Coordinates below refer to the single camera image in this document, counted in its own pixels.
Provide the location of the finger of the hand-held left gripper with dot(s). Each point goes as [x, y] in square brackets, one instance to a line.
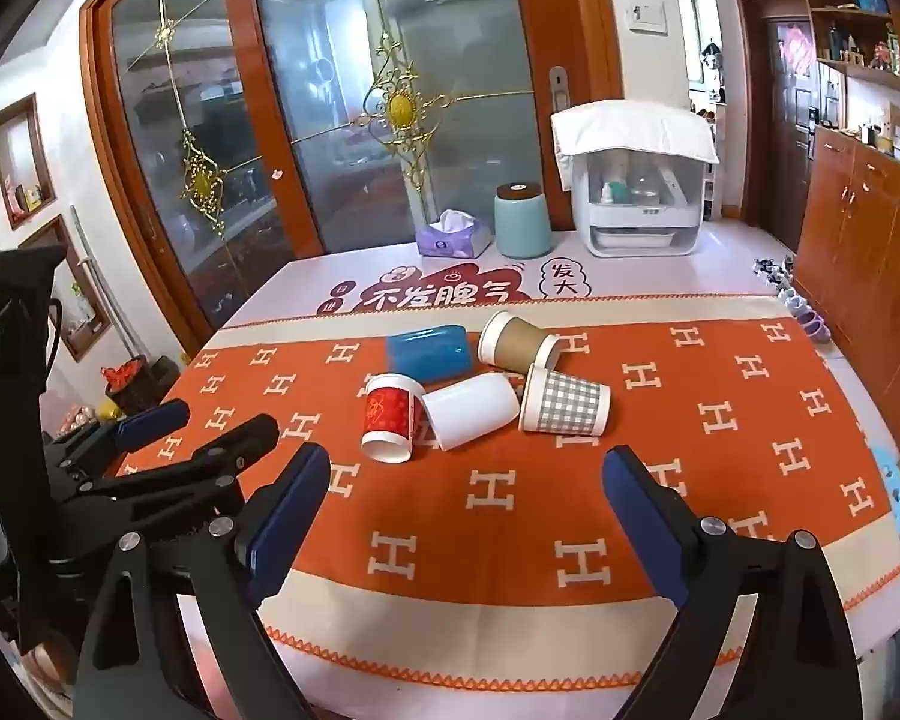
[232, 444]
[154, 420]

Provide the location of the purple tissue box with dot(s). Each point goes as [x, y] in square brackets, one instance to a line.
[450, 240]

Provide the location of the checked paper cup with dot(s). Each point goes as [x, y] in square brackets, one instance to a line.
[566, 401]

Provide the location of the white bottle storage cabinet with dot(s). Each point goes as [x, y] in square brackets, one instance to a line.
[645, 229]

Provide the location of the dark box with red decoration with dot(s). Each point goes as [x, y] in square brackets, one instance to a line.
[131, 382]

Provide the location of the wooden glass sliding door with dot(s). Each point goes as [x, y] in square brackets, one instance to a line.
[420, 52]
[195, 127]

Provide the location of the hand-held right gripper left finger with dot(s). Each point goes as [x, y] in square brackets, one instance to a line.
[294, 521]

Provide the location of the white towel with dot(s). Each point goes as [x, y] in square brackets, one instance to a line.
[630, 127]

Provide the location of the white cup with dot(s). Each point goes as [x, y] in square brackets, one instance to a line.
[469, 409]

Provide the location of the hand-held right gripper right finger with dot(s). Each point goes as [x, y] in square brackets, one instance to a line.
[641, 517]

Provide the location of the wooden wall cabinet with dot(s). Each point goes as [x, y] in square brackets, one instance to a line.
[862, 240]

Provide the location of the orange patterned tablecloth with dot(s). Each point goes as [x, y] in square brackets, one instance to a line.
[720, 465]

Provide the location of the blue cup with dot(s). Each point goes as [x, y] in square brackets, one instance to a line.
[427, 349]

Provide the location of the teal canister with brown lid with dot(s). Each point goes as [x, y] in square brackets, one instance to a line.
[523, 221]

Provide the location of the row of shoes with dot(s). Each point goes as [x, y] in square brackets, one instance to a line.
[795, 296]

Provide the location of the brown paper cup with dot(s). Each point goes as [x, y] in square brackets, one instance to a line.
[514, 341]

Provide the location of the red paper cup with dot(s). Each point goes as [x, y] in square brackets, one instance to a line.
[390, 412]

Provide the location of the white printed table cover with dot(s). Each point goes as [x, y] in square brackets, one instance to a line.
[645, 274]

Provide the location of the white wall switch panel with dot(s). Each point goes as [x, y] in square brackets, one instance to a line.
[647, 17]

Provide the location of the dark brown entrance door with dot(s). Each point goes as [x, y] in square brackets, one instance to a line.
[784, 135]

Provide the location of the wooden wall niche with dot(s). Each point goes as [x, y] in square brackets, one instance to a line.
[24, 157]
[75, 300]

